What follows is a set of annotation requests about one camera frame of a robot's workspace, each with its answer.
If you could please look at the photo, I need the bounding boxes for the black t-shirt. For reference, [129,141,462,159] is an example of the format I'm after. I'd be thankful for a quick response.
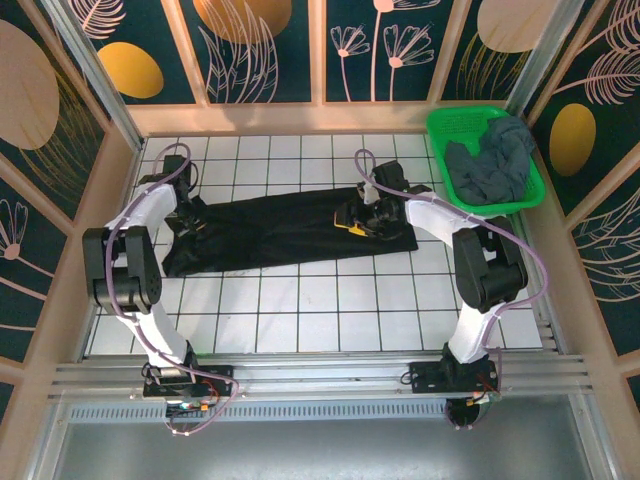
[162,185,420,278]

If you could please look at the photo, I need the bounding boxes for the green plastic basket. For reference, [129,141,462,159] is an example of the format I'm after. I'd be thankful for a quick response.
[426,105,547,219]

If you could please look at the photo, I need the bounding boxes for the grey-blue t-shirt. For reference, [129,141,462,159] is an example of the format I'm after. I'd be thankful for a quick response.
[444,116,537,207]

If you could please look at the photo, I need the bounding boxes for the small controller board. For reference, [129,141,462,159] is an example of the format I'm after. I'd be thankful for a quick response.
[166,398,222,417]

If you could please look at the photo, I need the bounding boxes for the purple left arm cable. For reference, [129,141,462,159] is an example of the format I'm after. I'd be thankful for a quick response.
[102,142,242,438]

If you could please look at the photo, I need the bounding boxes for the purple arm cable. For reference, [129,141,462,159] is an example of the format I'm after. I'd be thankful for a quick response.
[102,142,242,438]
[354,148,550,399]

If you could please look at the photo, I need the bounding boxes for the aluminium frame post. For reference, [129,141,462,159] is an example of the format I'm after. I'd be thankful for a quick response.
[42,0,147,152]
[503,0,569,122]

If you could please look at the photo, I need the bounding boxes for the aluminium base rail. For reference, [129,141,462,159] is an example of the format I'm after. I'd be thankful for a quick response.
[48,351,601,402]

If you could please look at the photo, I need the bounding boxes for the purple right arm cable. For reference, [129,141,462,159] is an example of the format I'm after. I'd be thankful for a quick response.
[354,148,550,399]

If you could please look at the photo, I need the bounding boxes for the grey slotted cable duct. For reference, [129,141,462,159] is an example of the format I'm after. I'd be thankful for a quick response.
[64,401,451,423]

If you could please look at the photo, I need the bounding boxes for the black round wired connector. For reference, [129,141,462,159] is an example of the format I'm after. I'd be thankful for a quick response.
[443,396,495,432]

